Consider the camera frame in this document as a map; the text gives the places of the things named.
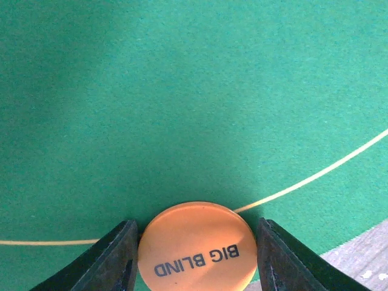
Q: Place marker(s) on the round green poker mat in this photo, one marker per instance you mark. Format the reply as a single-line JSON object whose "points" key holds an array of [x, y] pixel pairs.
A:
{"points": [[114, 110]]}

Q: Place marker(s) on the orange big blind button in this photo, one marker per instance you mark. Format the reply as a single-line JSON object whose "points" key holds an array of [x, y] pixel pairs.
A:
{"points": [[197, 246]]}

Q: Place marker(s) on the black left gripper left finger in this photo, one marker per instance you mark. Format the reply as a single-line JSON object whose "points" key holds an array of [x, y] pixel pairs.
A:
{"points": [[109, 264]]}

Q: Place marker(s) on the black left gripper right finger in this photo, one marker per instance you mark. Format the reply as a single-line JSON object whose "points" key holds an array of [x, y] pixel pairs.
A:
{"points": [[285, 263]]}

